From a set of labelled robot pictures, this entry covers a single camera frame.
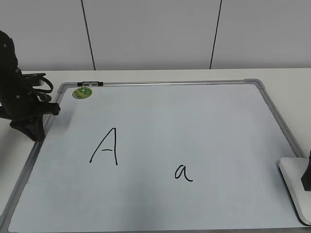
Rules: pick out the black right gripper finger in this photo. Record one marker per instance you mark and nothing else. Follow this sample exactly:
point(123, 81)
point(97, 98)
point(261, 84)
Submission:
point(306, 177)

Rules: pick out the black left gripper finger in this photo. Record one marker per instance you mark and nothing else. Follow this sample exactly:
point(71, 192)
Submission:
point(33, 127)

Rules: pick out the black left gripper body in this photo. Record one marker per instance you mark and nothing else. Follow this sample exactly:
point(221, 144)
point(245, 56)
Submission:
point(19, 100)

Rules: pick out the white whiteboard eraser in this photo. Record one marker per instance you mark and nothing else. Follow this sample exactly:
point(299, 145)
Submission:
point(292, 170)

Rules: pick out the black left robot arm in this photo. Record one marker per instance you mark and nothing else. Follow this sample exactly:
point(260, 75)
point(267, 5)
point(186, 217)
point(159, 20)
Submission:
point(8, 59)

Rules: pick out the round green magnet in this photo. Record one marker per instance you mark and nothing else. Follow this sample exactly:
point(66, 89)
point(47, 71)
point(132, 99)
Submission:
point(82, 93)

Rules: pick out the black silver marker clip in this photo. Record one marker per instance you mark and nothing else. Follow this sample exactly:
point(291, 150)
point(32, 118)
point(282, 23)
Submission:
point(81, 84)

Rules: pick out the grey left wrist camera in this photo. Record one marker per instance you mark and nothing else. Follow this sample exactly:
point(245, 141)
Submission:
point(34, 79)

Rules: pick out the white magnetic whiteboard grey frame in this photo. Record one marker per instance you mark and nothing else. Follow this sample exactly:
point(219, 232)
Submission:
point(160, 157)

